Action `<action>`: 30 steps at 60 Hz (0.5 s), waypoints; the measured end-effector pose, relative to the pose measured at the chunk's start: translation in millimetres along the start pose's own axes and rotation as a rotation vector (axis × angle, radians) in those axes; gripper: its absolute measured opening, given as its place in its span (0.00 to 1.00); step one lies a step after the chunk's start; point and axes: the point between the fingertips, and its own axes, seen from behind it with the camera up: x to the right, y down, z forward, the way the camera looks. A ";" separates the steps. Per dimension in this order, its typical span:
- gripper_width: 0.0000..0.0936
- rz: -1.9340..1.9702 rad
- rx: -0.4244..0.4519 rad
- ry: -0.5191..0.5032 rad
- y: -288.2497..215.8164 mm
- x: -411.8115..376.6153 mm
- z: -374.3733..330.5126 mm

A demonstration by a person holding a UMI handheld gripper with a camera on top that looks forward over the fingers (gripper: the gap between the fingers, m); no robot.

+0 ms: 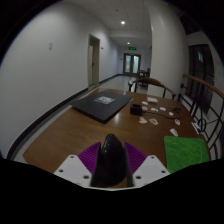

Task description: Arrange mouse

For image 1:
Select wood-topped metal railing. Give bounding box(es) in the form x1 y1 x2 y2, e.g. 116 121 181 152
179 73 224 161

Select tall dark window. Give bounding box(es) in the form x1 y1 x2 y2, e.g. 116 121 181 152
186 43 216 114

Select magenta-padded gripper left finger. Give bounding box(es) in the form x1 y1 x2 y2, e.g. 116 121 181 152
53 141 102 187

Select black closed laptop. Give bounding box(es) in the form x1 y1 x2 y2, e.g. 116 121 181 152
69 90 134 124

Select dark transom window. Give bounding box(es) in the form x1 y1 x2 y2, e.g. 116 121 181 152
178 13 203 36

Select small black box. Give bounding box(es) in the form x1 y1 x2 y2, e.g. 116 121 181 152
129 103 143 117

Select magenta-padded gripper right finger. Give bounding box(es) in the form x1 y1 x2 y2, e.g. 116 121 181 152
124 142 171 188

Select wooden armchair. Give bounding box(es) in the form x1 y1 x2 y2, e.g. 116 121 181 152
128 77 178 100

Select beige side door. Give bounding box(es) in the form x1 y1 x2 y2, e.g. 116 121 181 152
87 33 101 88

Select green mouse pad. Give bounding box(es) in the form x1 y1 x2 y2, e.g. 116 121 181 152
163 135 210 174

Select black computer mouse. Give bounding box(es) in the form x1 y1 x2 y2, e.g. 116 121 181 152
91 133 134 188

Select round ceiling lights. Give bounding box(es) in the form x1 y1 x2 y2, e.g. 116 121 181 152
119 19 132 46

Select glass double door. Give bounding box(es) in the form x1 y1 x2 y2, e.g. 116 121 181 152
122 52 142 76

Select small wooden chair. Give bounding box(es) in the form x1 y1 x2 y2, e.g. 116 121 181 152
137 68 151 80

